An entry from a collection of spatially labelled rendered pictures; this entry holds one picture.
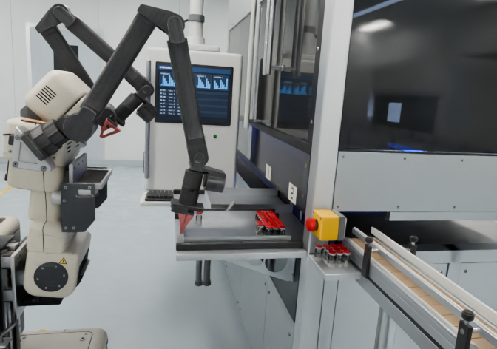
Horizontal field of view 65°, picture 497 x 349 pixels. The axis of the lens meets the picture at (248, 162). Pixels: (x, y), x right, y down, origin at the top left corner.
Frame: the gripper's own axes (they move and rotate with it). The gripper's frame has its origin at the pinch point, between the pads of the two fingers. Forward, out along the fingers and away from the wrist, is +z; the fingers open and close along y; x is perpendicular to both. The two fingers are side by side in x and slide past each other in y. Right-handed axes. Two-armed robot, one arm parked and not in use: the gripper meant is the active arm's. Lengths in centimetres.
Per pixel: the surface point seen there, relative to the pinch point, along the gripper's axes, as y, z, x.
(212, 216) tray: 12.3, -0.3, 19.8
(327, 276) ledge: 39.1, -2.4, -25.7
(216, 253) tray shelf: 10.5, 1.7, -10.0
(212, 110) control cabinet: 12, -37, 88
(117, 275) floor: -21, 95, 153
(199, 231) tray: 6.8, 2.0, 7.9
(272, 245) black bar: 27.9, -2.6, -7.8
